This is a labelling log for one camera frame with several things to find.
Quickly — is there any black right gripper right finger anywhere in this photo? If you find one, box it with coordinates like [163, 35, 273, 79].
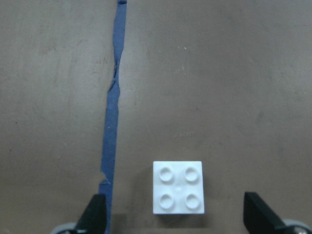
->
[243, 192, 312, 234]

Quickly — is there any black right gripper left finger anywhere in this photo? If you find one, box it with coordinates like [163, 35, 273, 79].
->
[74, 194, 107, 234]

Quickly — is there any white block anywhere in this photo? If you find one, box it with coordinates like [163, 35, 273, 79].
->
[153, 161, 205, 215]

